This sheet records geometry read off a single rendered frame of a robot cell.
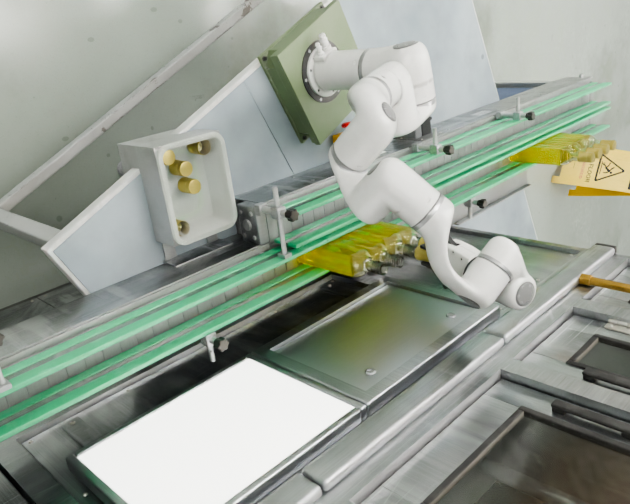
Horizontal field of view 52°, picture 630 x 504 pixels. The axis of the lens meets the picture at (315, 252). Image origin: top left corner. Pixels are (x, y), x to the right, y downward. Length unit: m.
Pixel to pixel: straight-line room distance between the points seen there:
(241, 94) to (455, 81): 0.92
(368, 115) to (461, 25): 1.14
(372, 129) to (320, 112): 0.48
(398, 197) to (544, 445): 0.49
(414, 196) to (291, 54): 0.59
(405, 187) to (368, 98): 0.18
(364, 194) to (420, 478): 0.51
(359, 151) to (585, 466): 0.67
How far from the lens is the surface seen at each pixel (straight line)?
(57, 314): 1.38
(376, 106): 1.22
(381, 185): 1.17
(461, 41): 2.31
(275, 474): 1.09
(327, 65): 1.62
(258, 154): 1.64
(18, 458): 1.38
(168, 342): 1.35
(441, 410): 1.23
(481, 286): 1.22
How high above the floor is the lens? 2.01
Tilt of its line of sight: 44 degrees down
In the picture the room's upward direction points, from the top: 104 degrees clockwise
